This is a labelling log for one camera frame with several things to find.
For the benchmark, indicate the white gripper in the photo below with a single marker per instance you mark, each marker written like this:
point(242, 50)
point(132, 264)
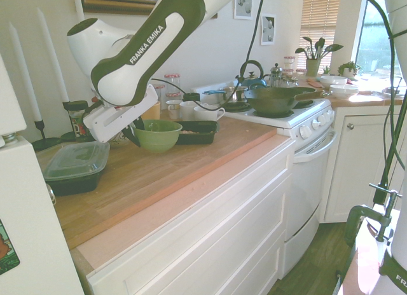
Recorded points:
point(108, 123)

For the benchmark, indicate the green ceramic bowl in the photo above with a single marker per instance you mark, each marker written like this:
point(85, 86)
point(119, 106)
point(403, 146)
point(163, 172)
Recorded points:
point(157, 139)

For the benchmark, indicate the cereal pieces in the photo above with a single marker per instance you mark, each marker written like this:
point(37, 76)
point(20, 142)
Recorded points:
point(197, 132)

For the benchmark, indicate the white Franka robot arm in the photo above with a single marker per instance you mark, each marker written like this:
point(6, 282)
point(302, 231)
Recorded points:
point(143, 63)

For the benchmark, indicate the yellow ceramic mug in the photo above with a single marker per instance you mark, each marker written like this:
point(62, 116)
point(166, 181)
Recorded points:
point(154, 112)

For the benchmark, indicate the small white patterned mug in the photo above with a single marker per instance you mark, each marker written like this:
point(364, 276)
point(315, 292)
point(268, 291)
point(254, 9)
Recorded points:
point(173, 110)

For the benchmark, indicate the glass jar red checkered lid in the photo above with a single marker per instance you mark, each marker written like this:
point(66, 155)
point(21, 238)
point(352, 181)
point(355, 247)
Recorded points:
point(172, 80)
point(172, 95)

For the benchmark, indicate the white ceramic cup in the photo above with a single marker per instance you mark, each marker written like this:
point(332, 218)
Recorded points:
point(208, 113)
point(187, 112)

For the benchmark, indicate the spice jar with dark lid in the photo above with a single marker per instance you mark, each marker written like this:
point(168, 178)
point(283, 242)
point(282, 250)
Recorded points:
point(74, 117)

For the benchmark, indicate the dark green mug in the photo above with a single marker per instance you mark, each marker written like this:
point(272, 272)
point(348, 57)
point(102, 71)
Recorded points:
point(192, 96)

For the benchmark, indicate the open black plastic tray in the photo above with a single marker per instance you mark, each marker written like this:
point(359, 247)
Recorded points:
point(203, 138)

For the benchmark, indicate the black tray with clear lid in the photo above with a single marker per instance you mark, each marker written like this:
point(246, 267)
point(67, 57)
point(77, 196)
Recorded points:
point(73, 168)

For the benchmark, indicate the white taper candle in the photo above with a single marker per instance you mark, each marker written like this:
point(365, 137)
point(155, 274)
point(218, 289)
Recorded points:
point(25, 72)
point(78, 9)
point(52, 53)

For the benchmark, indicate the white drawer cabinet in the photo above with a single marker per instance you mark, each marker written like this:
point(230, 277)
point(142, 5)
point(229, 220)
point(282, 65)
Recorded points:
point(206, 228)

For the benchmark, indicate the blue kettle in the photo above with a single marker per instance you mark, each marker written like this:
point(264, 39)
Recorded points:
point(252, 80)

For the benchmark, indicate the glass french press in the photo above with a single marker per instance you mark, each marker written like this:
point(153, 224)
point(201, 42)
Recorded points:
point(276, 77)

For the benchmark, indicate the stacked jars with red lids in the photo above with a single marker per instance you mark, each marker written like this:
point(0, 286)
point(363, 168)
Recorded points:
point(289, 64)

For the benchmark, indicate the white kitchen stove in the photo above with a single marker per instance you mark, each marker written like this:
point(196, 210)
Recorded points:
point(305, 168)

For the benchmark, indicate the colourful cartoon fridge magnet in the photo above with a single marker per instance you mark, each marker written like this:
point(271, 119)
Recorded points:
point(8, 247)

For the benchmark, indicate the leafy plant in pale pot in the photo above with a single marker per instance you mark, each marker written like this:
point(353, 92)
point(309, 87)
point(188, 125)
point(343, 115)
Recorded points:
point(313, 66)

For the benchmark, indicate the white serving bowl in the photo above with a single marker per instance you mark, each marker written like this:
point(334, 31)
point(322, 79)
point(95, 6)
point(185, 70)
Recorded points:
point(343, 91)
point(334, 80)

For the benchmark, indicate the wooden window blind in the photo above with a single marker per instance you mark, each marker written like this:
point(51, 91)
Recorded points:
point(318, 15)

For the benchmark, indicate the small succulent plant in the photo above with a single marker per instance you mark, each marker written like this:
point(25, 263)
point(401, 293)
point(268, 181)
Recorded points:
point(348, 69)

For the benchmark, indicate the white cabinet with metal knob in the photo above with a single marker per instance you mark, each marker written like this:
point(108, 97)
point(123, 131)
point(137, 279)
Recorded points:
point(356, 168)

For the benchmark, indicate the metal screw clamp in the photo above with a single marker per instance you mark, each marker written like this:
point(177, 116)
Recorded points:
point(356, 222)

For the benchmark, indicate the robot mounting table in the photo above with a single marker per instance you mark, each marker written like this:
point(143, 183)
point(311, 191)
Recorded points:
point(359, 260)

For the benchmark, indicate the small plate with food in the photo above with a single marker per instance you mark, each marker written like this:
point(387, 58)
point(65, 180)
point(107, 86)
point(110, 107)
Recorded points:
point(394, 91)

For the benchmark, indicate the black and white wall photo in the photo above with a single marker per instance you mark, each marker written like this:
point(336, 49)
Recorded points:
point(245, 7)
point(268, 29)

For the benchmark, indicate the black camera stand pole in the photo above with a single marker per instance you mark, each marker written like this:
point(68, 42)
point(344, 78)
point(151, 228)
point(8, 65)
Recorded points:
point(391, 148)

